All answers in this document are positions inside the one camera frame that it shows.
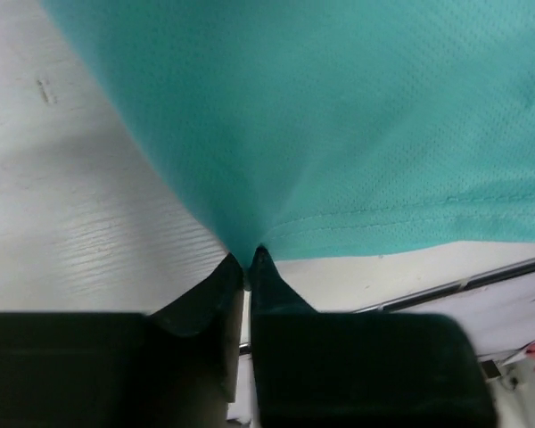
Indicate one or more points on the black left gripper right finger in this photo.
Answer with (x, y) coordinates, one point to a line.
(369, 369)

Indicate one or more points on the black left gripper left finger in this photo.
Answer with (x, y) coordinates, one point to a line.
(174, 368)

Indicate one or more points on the teal green t-shirt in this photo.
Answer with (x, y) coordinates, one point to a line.
(326, 128)

